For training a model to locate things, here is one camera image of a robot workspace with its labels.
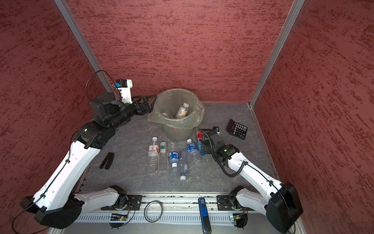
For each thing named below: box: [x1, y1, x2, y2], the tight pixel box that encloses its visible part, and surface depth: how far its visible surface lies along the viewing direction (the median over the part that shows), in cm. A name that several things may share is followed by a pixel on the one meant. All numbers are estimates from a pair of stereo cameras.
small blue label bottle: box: [168, 151, 180, 169], surface depth 87 cm
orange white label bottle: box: [174, 102, 190, 120], surface depth 97 cm
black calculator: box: [226, 118, 248, 140], surface depth 104 cm
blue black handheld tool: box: [198, 196, 212, 234], surface depth 71 cm
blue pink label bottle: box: [195, 130, 206, 156], surface depth 94 cm
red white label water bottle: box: [148, 136, 160, 174], surface depth 89 cm
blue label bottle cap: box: [186, 138, 201, 164], surface depth 91 cm
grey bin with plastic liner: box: [147, 88, 205, 142], surface depth 90 cm
